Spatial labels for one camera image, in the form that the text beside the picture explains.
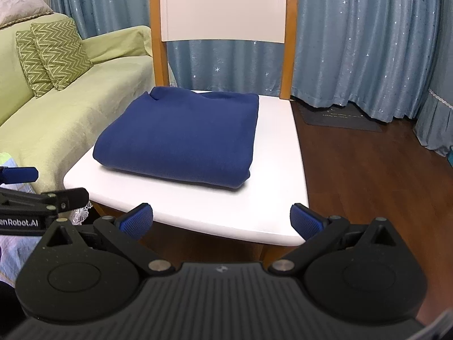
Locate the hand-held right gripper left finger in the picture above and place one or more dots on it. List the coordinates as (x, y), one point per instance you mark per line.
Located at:
(136, 221)

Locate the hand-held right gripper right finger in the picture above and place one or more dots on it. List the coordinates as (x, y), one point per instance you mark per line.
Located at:
(303, 221)

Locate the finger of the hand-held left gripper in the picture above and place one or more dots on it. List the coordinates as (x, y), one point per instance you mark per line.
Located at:
(21, 175)
(70, 198)

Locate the navy blue garment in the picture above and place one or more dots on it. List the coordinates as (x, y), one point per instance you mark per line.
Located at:
(177, 141)

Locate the blue green plaid sheet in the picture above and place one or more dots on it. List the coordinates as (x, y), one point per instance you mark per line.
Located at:
(16, 253)

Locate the white wooden chair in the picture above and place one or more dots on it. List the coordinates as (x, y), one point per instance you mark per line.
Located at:
(276, 170)

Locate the green covered sofa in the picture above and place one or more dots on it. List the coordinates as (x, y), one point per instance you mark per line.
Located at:
(70, 120)

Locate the green zigzag cushion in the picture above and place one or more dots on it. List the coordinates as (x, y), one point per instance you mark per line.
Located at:
(30, 67)
(62, 53)

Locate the dark floor mat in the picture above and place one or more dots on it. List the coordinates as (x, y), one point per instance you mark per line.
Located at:
(339, 118)

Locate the blue curtain with lace trim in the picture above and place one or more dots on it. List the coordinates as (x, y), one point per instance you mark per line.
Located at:
(437, 120)

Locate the beige embroidered cushion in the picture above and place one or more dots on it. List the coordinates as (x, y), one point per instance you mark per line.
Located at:
(19, 3)

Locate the blue star curtain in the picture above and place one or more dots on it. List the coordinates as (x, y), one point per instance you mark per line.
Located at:
(354, 42)

